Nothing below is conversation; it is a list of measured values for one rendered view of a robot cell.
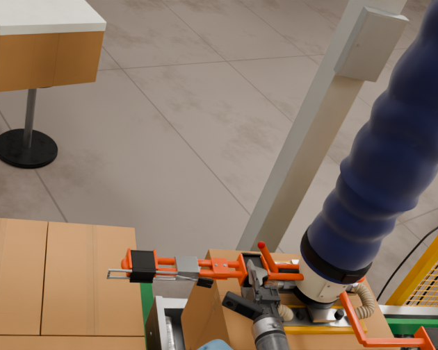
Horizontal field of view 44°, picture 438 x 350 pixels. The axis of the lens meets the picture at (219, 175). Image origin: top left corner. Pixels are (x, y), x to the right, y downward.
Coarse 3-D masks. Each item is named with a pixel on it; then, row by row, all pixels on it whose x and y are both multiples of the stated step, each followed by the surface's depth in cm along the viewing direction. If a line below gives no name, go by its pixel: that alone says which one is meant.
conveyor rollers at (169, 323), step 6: (168, 318) 227; (168, 324) 225; (168, 330) 223; (168, 336) 220; (174, 336) 222; (402, 336) 261; (408, 336) 259; (168, 342) 218; (174, 342) 219; (174, 348) 217; (408, 348) 256; (414, 348) 255
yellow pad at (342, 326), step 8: (296, 312) 177; (304, 312) 175; (336, 312) 179; (344, 312) 183; (296, 320) 175; (304, 320) 176; (336, 320) 180; (344, 320) 181; (360, 320) 183; (288, 328) 172; (296, 328) 173; (304, 328) 174; (312, 328) 175; (320, 328) 176; (328, 328) 177; (336, 328) 178; (344, 328) 179
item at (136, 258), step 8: (128, 248) 160; (128, 256) 158; (136, 256) 158; (144, 256) 159; (152, 256) 160; (128, 264) 157; (136, 264) 156; (144, 264) 157; (152, 264) 158; (128, 272) 156
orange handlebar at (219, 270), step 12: (168, 264) 163; (204, 264) 166; (216, 264) 166; (228, 264) 169; (276, 264) 175; (288, 264) 176; (204, 276) 164; (216, 276) 165; (228, 276) 166; (240, 276) 167; (276, 276) 171; (288, 276) 172; (300, 276) 174; (348, 300) 172; (348, 312) 169; (360, 324) 166; (360, 336) 162
